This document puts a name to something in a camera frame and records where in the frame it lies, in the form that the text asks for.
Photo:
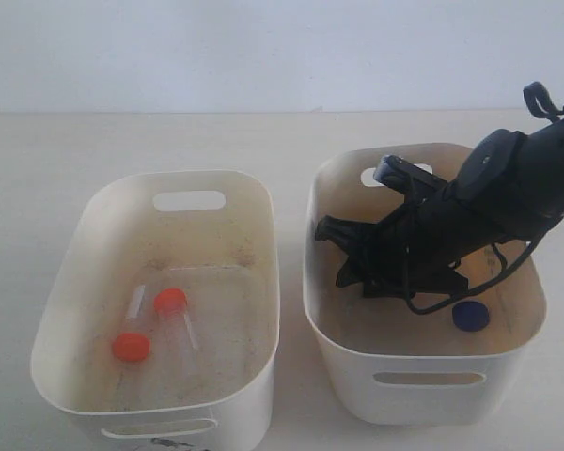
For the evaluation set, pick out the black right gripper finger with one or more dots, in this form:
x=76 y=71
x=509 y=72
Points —
x=353 y=271

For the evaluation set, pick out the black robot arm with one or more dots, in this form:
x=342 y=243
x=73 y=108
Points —
x=511 y=187

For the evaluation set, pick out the white plastic bin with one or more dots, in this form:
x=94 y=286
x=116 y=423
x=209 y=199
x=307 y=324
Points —
x=389 y=366
x=210 y=233

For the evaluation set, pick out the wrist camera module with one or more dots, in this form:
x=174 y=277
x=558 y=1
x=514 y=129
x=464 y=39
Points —
x=406 y=178

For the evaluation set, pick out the clear tube front orange cap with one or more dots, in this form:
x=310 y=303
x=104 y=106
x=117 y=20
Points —
x=132 y=344

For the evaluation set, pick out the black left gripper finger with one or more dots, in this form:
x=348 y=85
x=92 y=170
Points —
x=381 y=288

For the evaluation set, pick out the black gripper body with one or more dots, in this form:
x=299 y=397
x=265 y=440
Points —
x=416 y=244

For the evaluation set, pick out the clear tube orange cap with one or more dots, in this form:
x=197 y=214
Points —
x=182 y=347
x=132 y=344

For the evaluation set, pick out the clear tube front blue cap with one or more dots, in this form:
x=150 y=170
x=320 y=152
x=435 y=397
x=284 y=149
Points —
x=470 y=316

